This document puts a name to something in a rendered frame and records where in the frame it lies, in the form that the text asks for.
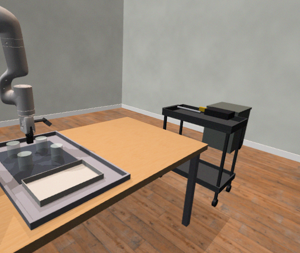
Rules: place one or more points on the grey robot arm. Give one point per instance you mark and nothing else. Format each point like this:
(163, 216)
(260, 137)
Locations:
(15, 55)

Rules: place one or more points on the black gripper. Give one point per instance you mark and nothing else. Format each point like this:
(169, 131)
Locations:
(27, 126)

